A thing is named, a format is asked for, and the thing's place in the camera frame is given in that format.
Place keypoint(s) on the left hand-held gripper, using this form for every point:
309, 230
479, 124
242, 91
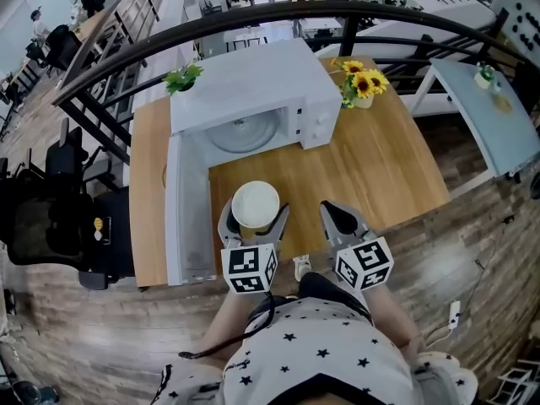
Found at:
249, 268

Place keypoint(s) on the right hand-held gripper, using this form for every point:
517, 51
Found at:
365, 262

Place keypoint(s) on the white round plate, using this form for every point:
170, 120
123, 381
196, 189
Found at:
255, 203

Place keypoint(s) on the white microwave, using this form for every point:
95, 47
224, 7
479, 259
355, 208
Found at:
261, 70

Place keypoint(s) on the person's right forearm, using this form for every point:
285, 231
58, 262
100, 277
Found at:
394, 319

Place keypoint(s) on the person's left forearm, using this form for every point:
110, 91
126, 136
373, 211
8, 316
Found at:
221, 323

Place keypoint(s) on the person's white shoe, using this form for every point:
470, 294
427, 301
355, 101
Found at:
302, 266

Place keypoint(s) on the person's black shorts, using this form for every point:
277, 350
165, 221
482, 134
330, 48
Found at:
320, 287

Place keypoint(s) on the wooden table with white legs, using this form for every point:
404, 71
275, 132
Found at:
379, 163

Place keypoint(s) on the glass turntable plate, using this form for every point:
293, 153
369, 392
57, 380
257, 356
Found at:
242, 135

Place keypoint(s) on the white star-print shirt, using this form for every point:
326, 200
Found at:
320, 352

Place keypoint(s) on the white power strip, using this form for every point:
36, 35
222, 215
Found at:
454, 314

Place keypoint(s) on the sunflowers in cream pot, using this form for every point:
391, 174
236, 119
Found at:
363, 83

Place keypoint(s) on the black phone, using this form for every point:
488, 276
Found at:
106, 230

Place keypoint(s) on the yellow and white small toy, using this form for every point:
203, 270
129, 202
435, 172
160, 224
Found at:
98, 226

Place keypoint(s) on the small green plant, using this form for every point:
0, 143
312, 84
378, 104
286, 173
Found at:
181, 78

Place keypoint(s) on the grey table with white legs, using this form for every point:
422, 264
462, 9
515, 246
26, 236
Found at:
476, 120

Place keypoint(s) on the black chair with grey armrests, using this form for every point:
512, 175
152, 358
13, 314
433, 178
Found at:
67, 154

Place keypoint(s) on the green plant in white pot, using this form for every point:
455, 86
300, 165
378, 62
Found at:
484, 79

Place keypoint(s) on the small glass cup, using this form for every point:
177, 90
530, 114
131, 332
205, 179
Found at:
496, 87

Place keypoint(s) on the black curved railing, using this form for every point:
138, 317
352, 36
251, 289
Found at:
253, 15

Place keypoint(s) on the black mesh office chair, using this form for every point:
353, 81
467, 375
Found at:
34, 226

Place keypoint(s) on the wood-topped railing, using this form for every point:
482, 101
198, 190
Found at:
126, 11

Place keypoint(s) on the black swivel chair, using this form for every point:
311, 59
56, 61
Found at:
61, 46

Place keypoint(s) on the group of black wall items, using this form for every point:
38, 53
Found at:
527, 25

